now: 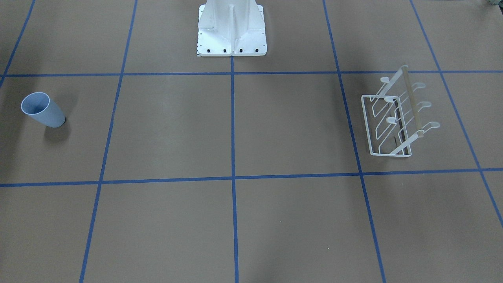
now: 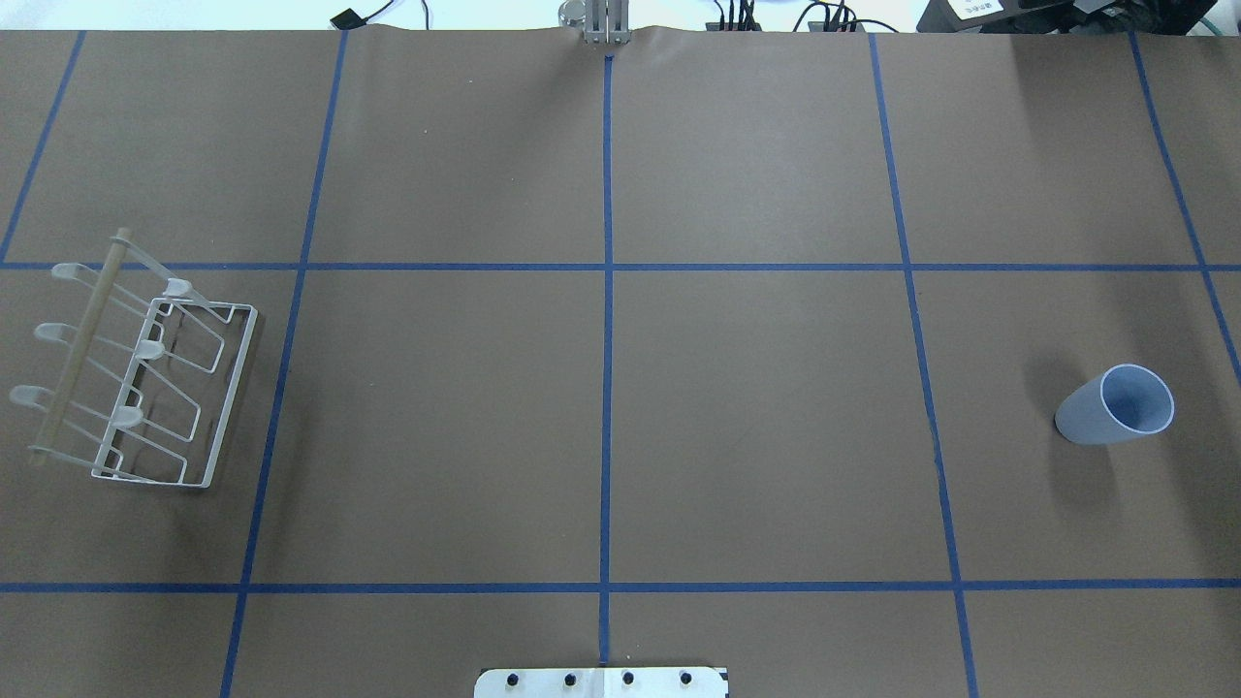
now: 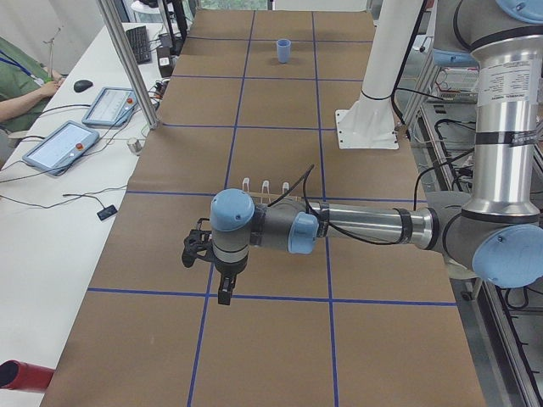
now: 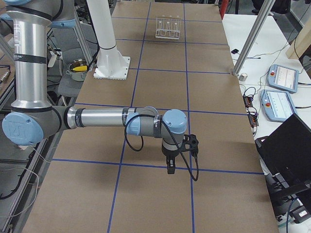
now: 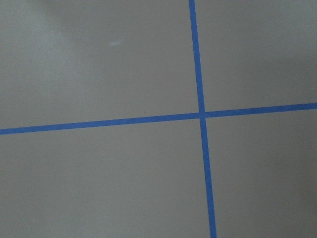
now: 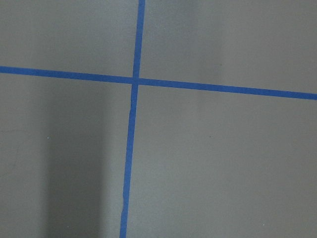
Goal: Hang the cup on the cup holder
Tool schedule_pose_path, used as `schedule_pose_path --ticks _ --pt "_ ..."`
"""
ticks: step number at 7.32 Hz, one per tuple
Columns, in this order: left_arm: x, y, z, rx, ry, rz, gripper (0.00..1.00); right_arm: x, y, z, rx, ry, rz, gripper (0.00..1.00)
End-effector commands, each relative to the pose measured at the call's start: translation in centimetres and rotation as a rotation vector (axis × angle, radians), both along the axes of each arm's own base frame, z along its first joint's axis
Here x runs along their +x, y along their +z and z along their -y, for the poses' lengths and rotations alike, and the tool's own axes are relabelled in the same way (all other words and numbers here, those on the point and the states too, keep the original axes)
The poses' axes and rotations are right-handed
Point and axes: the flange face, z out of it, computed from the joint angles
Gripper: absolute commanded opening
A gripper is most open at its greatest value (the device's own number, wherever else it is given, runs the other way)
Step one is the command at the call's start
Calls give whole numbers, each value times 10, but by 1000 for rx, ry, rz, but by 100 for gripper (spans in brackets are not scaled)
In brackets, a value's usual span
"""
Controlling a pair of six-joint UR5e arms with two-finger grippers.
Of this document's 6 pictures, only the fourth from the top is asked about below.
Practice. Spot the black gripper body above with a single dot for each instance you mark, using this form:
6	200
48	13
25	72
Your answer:
169	154

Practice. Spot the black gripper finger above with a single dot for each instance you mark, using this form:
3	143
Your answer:
170	161

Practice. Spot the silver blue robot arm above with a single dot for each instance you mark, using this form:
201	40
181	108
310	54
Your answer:
33	118

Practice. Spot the orange black circuit board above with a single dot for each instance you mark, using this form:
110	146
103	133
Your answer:
248	101

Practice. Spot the small silver cylinder weight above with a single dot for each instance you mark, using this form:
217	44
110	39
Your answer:
243	77

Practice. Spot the black laptop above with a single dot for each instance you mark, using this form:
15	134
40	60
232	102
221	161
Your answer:
287	150

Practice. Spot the near teach pendant tablet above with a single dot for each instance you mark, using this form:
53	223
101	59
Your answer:
278	105

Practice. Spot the teach pendant tablet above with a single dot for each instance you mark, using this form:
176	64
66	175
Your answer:
283	78
278	105

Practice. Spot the small black puck device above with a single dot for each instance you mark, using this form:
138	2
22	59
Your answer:
235	51

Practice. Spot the steel pot with corn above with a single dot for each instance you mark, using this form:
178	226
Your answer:
78	70

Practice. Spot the far teach pendant tablet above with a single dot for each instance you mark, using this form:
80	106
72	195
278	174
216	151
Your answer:
283	78

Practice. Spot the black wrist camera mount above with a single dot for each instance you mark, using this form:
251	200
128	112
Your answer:
190	143

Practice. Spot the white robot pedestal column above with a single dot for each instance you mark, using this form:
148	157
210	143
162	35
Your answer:
110	62

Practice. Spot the white wire cup holder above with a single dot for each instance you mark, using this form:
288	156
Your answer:
168	27

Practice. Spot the aluminium frame post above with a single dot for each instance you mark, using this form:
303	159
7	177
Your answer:
260	20

